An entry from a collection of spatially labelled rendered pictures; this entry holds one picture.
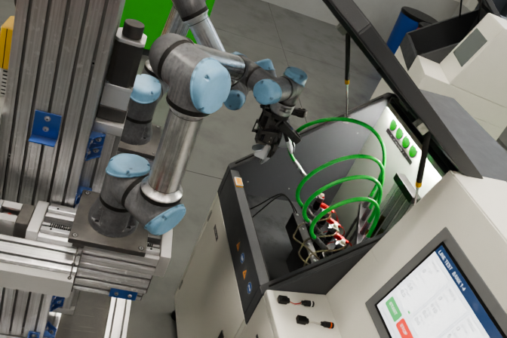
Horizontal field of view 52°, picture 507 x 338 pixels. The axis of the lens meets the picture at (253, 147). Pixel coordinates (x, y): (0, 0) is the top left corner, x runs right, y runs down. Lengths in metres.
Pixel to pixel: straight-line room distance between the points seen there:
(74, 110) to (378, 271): 1.03
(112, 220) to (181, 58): 0.58
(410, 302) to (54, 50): 1.19
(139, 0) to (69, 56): 3.44
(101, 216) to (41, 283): 0.24
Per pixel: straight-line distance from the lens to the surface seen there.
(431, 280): 1.52
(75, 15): 1.47
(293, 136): 1.74
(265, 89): 1.52
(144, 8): 4.95
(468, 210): 1.52
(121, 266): 1.69
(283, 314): 1.67
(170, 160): 1.32
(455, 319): 1.46
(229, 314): 2.00
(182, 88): 1.20
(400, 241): 1.63
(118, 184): 1.48
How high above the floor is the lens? 2.15
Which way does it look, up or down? 30 degrees down
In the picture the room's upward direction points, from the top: 24 degrees clockwise
